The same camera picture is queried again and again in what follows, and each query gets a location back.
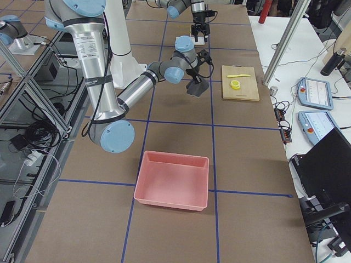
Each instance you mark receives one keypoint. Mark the aluminium frame post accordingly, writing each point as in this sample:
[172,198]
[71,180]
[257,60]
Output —
[288,33]

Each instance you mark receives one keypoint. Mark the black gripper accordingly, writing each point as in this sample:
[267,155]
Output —
[198,17]
[193,73]

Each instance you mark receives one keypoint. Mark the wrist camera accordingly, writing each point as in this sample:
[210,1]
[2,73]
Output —
[204,57]

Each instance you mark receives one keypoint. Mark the teach pendant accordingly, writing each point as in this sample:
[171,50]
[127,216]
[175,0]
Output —
[316,124]
[315,93]

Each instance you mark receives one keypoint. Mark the white rectangular tray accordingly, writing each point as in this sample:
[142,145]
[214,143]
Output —
[188,39]

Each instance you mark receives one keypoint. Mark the wooden cutting board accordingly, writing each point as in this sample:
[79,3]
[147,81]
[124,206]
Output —
[249,88]

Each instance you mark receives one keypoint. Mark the black water bottle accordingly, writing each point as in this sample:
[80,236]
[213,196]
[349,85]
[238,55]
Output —
[336,61]

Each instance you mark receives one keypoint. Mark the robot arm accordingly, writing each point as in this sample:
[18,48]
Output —
[175,8]
[85,21]

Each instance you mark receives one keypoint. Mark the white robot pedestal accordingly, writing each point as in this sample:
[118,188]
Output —
[123,66]

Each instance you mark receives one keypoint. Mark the right teach pendant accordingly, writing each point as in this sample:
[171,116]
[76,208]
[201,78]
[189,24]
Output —
[316,124]

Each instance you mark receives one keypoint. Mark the left teach pendant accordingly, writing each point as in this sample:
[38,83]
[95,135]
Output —
[315,93]

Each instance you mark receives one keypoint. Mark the yellow plastic knife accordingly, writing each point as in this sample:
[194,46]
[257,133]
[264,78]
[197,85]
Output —
[239,75]

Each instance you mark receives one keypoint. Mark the grey cleaning cloth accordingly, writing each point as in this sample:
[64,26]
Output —
[195,88]

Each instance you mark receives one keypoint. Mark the yellow lemon slice toy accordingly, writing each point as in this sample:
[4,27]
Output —
[235,84]

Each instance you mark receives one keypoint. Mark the black monitor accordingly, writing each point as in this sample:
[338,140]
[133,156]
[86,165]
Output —
[324,173]

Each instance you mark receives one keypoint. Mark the pink plastic bin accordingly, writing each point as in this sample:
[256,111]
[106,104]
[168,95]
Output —
[173,180]

